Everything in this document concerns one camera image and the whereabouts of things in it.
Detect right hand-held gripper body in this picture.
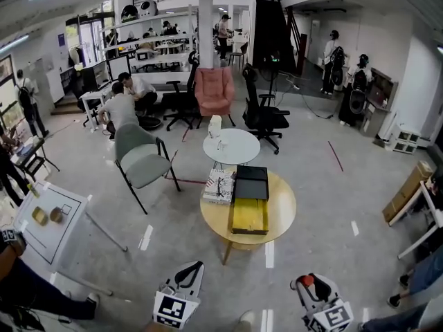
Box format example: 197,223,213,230
290,273,354,332

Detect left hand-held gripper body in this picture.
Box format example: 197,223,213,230
153,260,205,330

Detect black box with yellow drawer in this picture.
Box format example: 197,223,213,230
228,165,271,235

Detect cardboard box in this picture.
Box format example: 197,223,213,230
381,160,435,223

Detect person's shoe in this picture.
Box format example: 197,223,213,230
238,309,257,325

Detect yellow round table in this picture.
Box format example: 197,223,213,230
199,169,298,266

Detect white folding table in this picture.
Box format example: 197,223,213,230
13,181,129,297

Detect yellow food container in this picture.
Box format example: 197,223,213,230
31,206,48,226

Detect green chair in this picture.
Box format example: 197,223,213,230
114,122,181,216

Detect white round table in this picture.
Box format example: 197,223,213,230
202,128,261,167

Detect white jug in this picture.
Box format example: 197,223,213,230
208,115,222,140

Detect black round floor device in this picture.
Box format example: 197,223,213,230
136,116,163,131

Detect white storage cubes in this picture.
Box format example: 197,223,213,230
392,122,422,155

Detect black office chair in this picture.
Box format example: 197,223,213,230
241,63,291,155
161,50,201,131

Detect black utility cart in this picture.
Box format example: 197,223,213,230
13,136,60,180

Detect pink armchair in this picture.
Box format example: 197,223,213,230
194,66,236,127

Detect small white desk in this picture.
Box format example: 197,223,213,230
79,87,116,131

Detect wooden cabinet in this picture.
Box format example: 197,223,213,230
359,67,399,138

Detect black monitors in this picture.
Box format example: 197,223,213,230
82,55,132,93

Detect black standing fan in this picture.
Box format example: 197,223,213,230
259,52,283,107

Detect black dining chair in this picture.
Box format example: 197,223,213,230
228,41,249,71

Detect black staircase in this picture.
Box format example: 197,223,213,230
252,0,306,79

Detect white pillar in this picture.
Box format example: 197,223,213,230
198,0,215,68

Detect black floor cable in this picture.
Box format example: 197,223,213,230
276,71,334,120

